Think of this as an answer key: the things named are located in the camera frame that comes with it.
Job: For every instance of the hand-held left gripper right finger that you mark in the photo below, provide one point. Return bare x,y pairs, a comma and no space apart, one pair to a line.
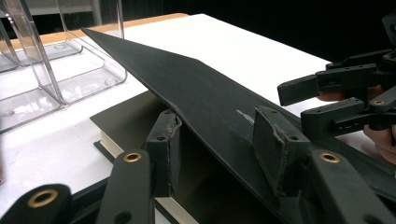
277,149

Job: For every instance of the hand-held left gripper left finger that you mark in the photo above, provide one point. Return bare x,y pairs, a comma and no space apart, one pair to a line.
163,155

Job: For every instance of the black hardcover notebook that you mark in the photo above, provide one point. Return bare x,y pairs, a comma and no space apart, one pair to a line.
202,93

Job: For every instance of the clear acrylic book rack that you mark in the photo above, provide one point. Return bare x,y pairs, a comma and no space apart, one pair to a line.
62,77

